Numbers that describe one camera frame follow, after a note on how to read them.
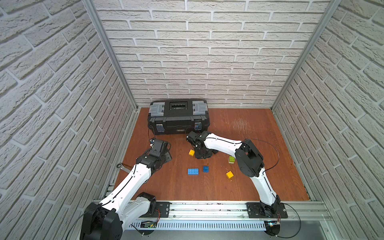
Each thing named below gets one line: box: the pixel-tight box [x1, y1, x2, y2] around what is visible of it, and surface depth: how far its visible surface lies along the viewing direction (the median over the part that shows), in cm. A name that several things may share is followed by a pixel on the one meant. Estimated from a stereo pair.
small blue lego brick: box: [202, 165, 210, 173], surface depth 88 cm
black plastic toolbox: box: [147, 99, 210, 135], surface depth 96 cm
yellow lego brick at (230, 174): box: [226, 170, 234, 179], surface depth 86 cm
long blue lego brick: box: [187, 168, 199, 175], surface depth 87 cm
